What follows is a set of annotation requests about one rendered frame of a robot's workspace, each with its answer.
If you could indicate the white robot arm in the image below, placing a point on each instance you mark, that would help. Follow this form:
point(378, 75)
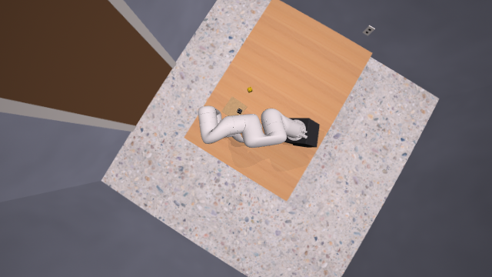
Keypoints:
point(277, 127)

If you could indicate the tan mat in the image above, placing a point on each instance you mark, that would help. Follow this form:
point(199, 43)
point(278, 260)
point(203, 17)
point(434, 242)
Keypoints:
point(232, 106)

